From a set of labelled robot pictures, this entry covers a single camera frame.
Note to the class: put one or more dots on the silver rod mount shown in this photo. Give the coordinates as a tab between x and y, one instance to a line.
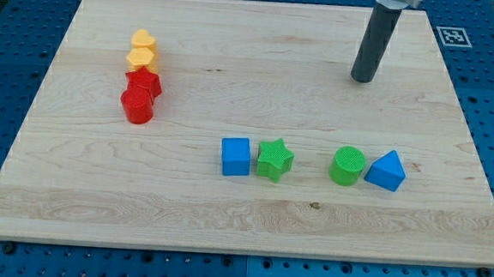
400	4

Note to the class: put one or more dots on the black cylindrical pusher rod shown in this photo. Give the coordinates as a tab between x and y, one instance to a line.
377	34

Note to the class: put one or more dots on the blue triangle block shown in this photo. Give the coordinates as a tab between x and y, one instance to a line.
387	172

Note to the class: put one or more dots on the white fiducial marker tag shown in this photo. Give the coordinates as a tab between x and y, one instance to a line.
454	37

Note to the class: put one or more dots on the green cylinder block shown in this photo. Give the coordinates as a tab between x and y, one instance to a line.
348	163

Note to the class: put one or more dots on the green star block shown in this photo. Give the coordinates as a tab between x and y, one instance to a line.
274	159

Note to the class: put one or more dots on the blue cube block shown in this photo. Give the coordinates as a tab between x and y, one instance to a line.
235	156

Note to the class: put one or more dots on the yellow heart block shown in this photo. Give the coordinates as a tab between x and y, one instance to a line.
143	39

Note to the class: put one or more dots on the yellow hexagon block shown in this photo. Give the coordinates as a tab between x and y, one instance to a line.
142	58

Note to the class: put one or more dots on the red star block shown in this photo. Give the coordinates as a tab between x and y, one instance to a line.
145	79

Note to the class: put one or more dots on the red cylinder block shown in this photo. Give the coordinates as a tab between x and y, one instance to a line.
137	105

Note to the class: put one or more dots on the black bolt right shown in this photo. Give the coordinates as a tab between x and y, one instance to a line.
484	272

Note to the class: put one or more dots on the black bolt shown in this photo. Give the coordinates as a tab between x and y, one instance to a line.
484	272
8	248

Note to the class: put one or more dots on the wooden board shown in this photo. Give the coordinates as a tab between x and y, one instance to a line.
80	173

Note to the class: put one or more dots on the black bolt left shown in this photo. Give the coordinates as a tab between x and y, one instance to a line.
8	248

